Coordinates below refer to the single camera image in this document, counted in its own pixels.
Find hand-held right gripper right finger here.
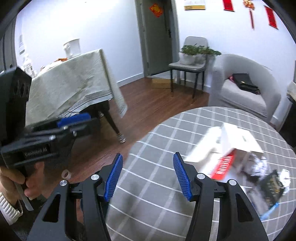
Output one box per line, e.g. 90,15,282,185
173,152,270,241

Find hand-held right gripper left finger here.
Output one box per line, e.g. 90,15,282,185
29,153,124,241

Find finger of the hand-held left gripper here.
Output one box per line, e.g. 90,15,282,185
30,113,91,135
53,118,100,142

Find person's left forearm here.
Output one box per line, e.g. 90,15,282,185
0,190,23,225

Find person's left hand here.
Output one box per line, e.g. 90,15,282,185
0,162,50,207

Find dark wooden table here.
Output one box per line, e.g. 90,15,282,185
88,102,126,144

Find beige tablecloth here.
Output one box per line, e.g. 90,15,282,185
25,49,128,127

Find white ornament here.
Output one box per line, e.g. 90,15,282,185
23,53,37,77

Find red and white box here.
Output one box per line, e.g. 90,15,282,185
211,148,249,181

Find white cardboard box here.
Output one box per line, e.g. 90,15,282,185
185,123,264,167

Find white vase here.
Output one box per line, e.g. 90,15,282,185
63,39,80,59

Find crumpled silver wrapper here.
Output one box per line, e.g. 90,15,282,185
240,154,269,179

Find clear blue-edged packet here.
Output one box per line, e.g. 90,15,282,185
250,185,280,220

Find flat cardboard box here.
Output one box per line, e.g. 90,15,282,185
151,77,173,89

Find crumpled white wrapper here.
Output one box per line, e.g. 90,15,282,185
277,169,290,188

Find white armchair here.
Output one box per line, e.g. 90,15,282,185
209,54,281,123

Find grey chair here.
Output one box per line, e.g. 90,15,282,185
168,36,208,98

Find grey door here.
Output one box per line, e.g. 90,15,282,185
139,0,176,75

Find black bag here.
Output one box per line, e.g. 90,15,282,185
232,73,259,94

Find potted green plant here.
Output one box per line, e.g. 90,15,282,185
179,44,221,65

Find red door decoration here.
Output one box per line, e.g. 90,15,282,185
149,3,163,18

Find long red banner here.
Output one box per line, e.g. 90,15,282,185
264,6,279,29

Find red knot hanging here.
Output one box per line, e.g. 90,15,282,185
243,0,256,29

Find yellow wall poster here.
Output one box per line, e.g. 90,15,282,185
184,0,206,11

